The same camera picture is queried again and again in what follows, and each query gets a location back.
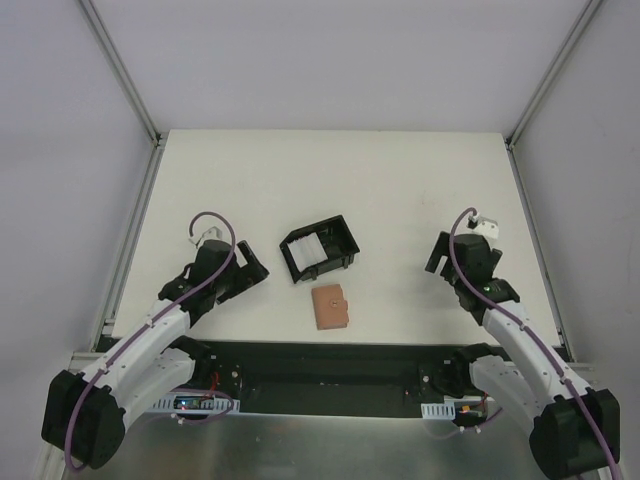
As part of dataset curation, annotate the brown leather card holder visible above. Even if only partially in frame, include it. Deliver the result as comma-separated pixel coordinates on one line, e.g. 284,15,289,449
311,284,349,330

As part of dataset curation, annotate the black card dispenser box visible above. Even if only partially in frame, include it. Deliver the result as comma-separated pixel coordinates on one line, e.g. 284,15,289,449
279,215,360,284

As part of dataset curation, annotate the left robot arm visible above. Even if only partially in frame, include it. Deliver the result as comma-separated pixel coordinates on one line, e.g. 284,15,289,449
41,240,269,469

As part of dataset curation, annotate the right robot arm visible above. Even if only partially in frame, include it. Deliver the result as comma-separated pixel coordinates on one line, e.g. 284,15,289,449
425,232,620,479

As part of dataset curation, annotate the white cards stack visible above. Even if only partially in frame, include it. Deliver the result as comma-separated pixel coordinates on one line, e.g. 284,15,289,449
287,233,328,272

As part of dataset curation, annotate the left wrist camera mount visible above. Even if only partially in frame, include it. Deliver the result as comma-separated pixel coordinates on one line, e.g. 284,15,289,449
189,226,223,248

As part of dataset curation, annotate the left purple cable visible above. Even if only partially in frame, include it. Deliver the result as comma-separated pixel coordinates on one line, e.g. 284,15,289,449
65,210,237,474

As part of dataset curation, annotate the purple cable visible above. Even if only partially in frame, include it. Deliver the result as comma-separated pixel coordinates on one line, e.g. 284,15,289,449
447,207,624,480
65,210,237,474

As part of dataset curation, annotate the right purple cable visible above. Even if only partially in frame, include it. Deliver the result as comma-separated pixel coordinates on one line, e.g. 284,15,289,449
447,207,624,480

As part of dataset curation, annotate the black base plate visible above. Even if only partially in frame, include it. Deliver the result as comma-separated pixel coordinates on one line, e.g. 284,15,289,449
187,341,460,418

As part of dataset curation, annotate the left white cable duct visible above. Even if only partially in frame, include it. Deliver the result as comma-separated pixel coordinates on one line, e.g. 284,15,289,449
147,392,240,415

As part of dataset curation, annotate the white cable duct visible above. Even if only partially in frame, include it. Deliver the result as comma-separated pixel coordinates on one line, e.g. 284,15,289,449
420,402,456,421
147,392,240,415

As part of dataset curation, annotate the left aluminium frame post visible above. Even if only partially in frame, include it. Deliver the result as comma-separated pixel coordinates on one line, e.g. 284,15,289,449
77,0,169,146

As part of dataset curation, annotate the aluminium frame post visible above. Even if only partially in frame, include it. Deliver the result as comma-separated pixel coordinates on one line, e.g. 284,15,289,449
504,0,606,149
77,0,169,146

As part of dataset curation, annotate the aluminium rail right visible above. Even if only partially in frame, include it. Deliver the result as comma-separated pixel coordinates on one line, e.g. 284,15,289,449
569,362,600,386

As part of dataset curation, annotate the right white cable duct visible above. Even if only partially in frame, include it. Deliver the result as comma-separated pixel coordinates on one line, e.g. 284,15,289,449
420,402,456,421

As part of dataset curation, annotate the right aluminium frame post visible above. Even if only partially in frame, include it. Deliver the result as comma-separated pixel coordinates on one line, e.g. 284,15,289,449
504,0,606,149

